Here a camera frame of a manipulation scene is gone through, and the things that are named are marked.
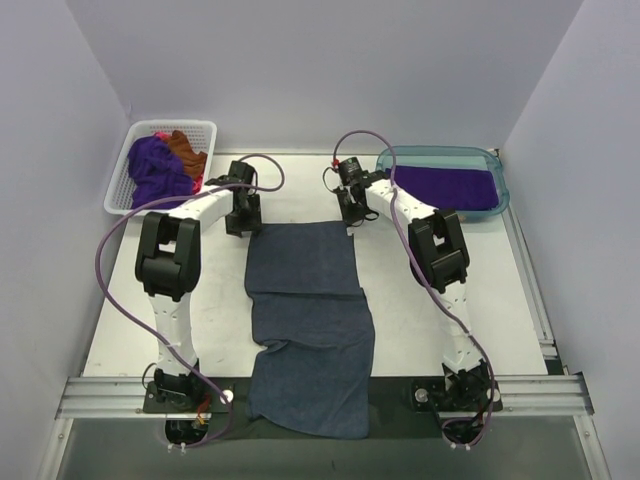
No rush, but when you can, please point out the brown cloth in basket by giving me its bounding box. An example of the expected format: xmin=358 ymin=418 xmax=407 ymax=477
xmin=166 ymin=130 xmax=207 ymax=180

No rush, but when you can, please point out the pink red cloth in basket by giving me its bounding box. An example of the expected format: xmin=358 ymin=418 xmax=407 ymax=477
xmin=154 ymin=132 xmax=204 ymax=193

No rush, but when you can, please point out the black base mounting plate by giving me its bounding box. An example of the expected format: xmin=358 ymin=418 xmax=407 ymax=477
xmin=141 ymin=375 xmax=503 ymax=446

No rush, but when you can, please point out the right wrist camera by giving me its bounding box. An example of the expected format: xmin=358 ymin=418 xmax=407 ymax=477
xmin=332 ymin=157 xmax=366 ymax=188

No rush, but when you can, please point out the purple towel in basket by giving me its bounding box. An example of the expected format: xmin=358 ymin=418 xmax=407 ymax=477
xmin=128 ymin=135 xmax=194 ymax=209

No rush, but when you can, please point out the white plastic laundry basket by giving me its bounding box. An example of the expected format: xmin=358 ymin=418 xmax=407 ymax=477
xmin=103 ymin=119 xmax=218 ymax=216

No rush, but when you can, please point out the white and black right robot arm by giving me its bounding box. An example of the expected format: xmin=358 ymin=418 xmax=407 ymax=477
xmin=332 ymin=171 xmax=494 ymax=399

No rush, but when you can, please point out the purple towel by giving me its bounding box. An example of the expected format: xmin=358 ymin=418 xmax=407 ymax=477
xmin=128 ymin=135 xmax=194 ymax=209
xmin=395 ymin=166 xmax=500 ymax=211

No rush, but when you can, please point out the teal plastic bin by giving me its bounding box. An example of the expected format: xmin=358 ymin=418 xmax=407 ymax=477
xmin=376 ymin=145 xmax=510 ymax=221

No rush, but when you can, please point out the grey towel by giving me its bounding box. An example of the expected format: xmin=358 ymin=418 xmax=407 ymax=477
xmin=244 ymin=221 xmax=375 ymax=440

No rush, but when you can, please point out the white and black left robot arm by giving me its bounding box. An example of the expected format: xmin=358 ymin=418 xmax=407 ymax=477
xmin=135 ymin=160 xmax=262 ymax=403

